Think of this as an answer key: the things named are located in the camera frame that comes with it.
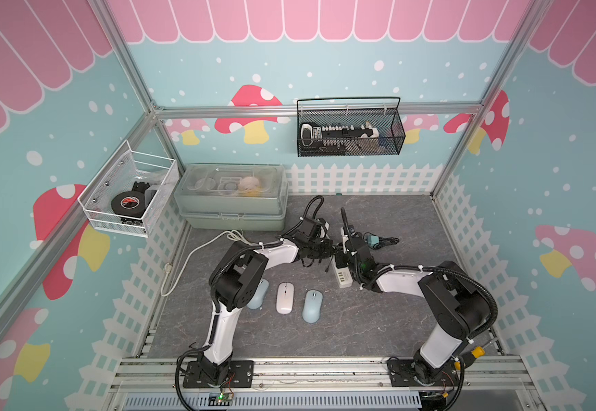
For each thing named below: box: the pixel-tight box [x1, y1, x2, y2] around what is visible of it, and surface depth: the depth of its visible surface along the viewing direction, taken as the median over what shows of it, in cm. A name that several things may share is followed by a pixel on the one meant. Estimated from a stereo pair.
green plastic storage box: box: [173, 163, 289, 232], surface depth 101 cm
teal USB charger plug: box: [365, 234, 380, 249], surface depth 105 cm
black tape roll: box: [111, 190, 146, 218], surface depth 70 cm
